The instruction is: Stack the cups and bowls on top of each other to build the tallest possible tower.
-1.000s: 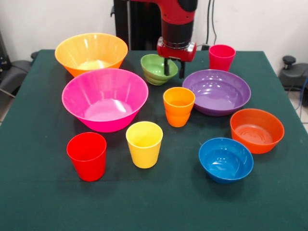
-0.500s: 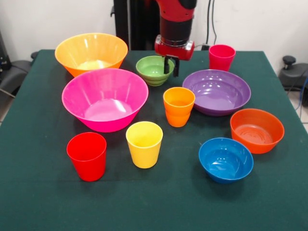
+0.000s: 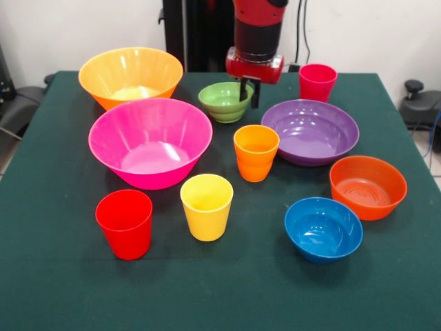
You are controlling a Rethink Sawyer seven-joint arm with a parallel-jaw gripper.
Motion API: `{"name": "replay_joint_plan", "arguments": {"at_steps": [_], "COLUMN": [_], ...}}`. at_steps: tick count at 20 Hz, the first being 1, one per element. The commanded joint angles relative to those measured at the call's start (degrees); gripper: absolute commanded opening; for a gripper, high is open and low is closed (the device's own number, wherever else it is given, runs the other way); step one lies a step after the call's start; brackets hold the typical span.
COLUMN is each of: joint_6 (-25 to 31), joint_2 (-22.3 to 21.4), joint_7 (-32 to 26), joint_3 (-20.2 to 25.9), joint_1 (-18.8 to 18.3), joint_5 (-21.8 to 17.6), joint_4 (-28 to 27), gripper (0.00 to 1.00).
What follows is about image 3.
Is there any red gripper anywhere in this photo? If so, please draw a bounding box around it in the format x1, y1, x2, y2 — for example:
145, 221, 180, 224
225, 47, 285, 109

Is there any stack of green bowls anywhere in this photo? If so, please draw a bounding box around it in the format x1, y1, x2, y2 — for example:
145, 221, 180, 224
197, 81, 255, 124

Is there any orange cup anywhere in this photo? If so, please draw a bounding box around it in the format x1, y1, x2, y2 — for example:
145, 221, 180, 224
236, 159, 275, 183
233, 124, 280, 168

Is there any crimson cup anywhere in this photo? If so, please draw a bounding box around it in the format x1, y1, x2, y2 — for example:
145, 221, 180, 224
298, 63, 338, 103

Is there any purple bowl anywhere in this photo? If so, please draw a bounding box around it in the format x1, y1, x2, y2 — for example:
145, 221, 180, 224
260, 99, 360, 168

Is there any yellow cup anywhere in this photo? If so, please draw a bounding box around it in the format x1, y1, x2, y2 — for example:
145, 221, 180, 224
179, 173, 234, 242

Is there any large pink bowl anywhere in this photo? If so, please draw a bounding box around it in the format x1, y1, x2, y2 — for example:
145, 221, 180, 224
88, 97, 214, 190

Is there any large orange bowl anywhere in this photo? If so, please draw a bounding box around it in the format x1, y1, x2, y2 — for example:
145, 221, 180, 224
78, 47, 184, 111

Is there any orange-red bowl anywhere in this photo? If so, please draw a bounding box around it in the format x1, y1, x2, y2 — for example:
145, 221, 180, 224
329, 155, 409, 221

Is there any black machine base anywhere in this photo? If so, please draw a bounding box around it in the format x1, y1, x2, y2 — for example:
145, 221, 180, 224
0, 43, 56, 139
398, 79, 441, 130

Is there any blue bowl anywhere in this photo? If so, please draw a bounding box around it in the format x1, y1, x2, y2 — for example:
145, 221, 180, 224
284, 197, 364, 264

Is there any red cup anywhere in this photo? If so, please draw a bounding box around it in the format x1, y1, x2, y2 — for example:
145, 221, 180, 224
94, 189, 154, 261

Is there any dark green table cloth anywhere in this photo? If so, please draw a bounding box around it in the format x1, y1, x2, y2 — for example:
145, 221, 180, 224
0, 70, 441, 331

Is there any black cable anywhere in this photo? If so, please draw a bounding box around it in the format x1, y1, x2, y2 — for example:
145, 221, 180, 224
302, 0, 312, 66
292, 0, 304, 65

